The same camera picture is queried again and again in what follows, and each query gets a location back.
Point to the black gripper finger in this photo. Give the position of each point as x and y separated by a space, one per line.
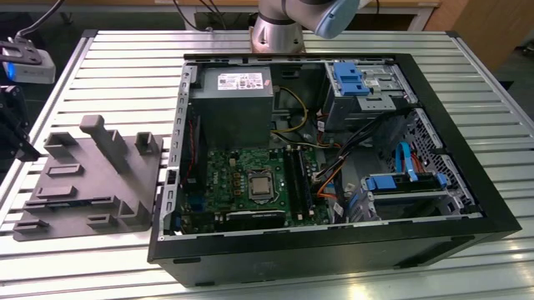
16 125

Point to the dark blue RAM stick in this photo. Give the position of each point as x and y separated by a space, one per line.
71 202
306 187

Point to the black RAM slot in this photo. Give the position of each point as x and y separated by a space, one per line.
295 187

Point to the grey plastic parts rack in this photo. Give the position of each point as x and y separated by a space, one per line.
138 184

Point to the grey power supply unit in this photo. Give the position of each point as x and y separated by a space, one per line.
230 118

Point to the green motherboard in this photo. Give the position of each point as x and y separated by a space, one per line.
227 162

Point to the silver CPU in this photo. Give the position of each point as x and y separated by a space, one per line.
261 187

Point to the black graphics card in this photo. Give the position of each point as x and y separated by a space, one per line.
250 218

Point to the black open PC case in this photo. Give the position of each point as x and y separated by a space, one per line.
291 259

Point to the grey metal drive cage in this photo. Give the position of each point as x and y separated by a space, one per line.
377 103

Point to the hard disk in blue carrier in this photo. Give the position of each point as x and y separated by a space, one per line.
387 182

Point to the brown wooden cabinet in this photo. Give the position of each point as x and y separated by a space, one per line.
492 31

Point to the grey wrist camera black mount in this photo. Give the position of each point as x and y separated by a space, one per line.
34 73

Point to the blue plastic drive bracket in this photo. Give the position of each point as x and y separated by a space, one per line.
350 81

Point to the silver disk bay frame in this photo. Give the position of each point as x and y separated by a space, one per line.
410 195

